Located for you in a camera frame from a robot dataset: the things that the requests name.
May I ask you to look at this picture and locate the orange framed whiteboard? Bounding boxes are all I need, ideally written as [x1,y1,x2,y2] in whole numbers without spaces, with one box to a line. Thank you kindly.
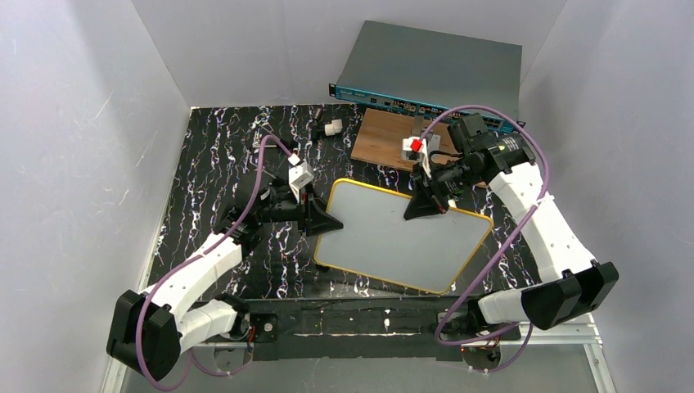
[314,178,493,294]

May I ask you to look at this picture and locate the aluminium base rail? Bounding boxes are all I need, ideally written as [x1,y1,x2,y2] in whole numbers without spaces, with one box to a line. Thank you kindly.
[100,306,616,393]

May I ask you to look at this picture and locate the grey metal bracket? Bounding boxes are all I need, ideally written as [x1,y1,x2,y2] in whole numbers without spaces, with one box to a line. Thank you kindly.
[411,115,434,147]

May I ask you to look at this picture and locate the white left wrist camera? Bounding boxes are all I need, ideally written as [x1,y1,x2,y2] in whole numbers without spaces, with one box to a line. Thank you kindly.
[288,161,314,200]

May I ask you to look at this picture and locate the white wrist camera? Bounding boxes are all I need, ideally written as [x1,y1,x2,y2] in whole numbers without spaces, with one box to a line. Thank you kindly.
[288,161,314,200]
[400,136,431,178]

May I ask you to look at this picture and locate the brown wooden board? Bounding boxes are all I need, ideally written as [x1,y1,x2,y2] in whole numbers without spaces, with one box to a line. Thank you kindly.
[349,107,492,188]

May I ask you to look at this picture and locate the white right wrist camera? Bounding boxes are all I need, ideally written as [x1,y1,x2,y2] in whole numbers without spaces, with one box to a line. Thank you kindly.
[400,136,431,178]

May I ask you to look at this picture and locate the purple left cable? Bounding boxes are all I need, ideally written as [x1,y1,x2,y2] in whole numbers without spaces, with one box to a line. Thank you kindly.
[135,134,296,393]

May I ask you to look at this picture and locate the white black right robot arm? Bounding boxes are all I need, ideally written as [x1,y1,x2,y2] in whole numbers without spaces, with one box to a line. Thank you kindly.
[402,113,619,341]

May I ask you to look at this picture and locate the white black pipe fitting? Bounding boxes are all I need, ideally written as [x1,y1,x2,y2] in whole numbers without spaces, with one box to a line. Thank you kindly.
[309,119,343,139]

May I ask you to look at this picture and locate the teal network switch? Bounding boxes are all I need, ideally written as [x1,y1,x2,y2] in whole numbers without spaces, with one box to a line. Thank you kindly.
[329,20,522,120]

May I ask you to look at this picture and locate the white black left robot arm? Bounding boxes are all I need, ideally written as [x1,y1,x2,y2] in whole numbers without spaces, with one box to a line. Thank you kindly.
[106,183,344,382]

